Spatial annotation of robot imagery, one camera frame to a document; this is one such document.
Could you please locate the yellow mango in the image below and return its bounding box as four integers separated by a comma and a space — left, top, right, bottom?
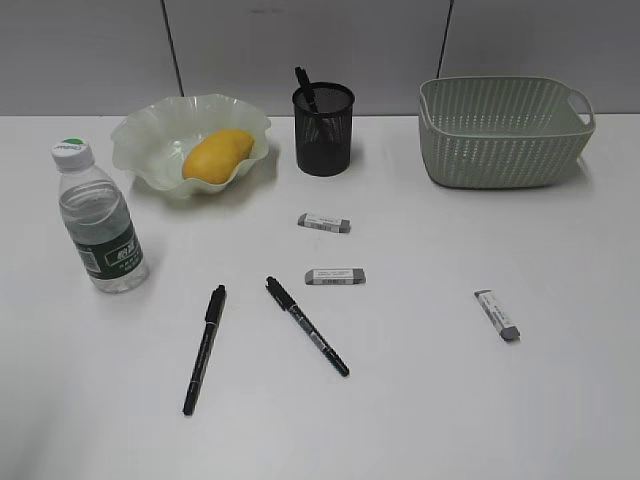
182, 129, 255, 185

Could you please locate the black marker pen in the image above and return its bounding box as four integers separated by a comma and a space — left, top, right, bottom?
182, 284, 226, 417
293, 66, 334, 151
265, 276, 350, 377

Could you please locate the clear water bottle green label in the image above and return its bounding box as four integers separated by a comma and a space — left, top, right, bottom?
51, 138, 149, 294

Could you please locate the grey eraser upper middle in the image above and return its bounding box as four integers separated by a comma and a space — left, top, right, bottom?
297, 213, 351, 233

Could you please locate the grey eraser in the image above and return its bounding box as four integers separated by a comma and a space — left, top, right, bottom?
304, 268, 366, 286
474, 290, 520, 342
297, 213, 351, 233

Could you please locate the grey eraser centre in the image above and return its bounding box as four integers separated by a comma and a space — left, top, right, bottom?
304, 268, 366, 286

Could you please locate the black mesh pen holder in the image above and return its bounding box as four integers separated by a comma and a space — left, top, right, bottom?
292, 82, 355, 177

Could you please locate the pale green woven basket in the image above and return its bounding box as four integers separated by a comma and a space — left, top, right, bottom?
419, 76, 596, 190

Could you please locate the pale green wavy plate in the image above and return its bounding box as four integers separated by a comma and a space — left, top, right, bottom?
111, 93, 271, 198

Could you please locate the grey eraser right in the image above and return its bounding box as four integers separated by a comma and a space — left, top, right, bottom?
474, 290, 520, 342

